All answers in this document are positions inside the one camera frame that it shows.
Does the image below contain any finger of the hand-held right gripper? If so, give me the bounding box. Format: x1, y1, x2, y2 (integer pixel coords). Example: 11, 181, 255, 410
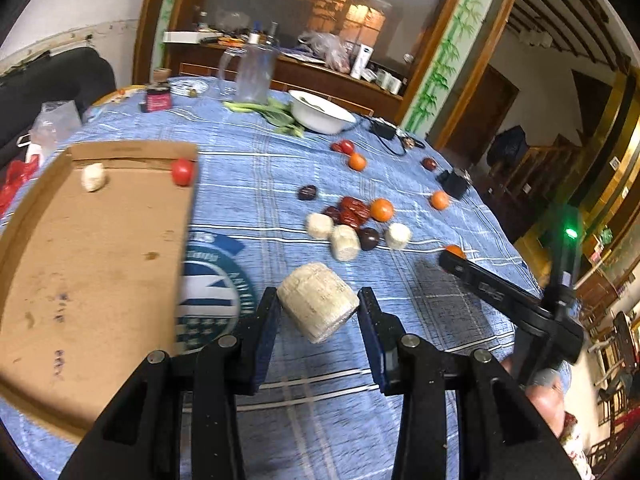
439, 250, 545, 322

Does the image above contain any white corn cob piece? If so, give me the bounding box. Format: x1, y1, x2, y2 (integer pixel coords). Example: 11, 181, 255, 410
306, 212, 335, 241
330, 225, 361, 262
81, 162, 108, 193
385, 221, 412, 251
276, 261, 361, 345

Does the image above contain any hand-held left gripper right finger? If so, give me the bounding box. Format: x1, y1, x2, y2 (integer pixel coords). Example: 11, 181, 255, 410
357, 286, 583, 480

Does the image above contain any brown cardboard box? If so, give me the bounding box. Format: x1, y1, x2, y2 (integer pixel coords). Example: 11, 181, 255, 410
0, 141, 199, 443

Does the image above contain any person's right hand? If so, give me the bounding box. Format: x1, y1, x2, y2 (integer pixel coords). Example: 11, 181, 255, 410
500, 355, 568, 436

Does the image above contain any person's right forearm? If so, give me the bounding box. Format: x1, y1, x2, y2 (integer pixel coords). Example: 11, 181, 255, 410
560, 410, 596, 480

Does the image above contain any black power adapter with cable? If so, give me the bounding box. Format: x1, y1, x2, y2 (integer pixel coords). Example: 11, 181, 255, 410
372, 134, 408, 157

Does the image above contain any tall white carton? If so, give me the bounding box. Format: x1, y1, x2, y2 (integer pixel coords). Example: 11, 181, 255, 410
350, 44, 375, 80

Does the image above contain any bamboo painted door frame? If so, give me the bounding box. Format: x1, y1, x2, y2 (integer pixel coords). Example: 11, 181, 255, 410
402, 0, 501, 133

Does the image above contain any clear plastic bag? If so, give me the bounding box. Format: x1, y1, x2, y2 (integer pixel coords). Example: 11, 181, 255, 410
30, 101, 82, 153

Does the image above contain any black sofa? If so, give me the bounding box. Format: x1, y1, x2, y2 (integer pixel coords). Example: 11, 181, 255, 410
0, 47, 117, 171

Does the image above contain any white bowl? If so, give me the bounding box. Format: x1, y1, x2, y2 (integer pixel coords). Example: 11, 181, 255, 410
288, 89, 357, 135

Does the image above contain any wooden sideboard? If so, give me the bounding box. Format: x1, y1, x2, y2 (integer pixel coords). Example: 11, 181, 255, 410
165, 40, 406, 116

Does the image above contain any green leafy vegetable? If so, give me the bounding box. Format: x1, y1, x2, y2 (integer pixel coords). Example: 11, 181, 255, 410
223, 99, 305, 138

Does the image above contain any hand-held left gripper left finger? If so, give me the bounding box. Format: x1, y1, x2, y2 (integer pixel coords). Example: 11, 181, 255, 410
60, 286, 281, 480

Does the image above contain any plastic bag with red contents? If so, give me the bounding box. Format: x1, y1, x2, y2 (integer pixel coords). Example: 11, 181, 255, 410
299, 30, 351, 72

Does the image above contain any small black box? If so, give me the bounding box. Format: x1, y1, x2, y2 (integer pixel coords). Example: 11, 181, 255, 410
436, 169, 470, 200

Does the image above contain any dark container with red label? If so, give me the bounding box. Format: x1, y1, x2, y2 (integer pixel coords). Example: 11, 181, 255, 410
145, 85, 172, 112

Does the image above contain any clear glass pitcher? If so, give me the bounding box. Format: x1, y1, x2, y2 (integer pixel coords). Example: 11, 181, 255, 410
218, 35, 279, 105

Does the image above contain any blue checked tablecloth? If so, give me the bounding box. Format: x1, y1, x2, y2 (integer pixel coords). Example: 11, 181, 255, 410
0, 76, 571, 480

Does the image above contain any black backpack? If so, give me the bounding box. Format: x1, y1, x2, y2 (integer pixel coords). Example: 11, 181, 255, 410
487, 126, 528, 166

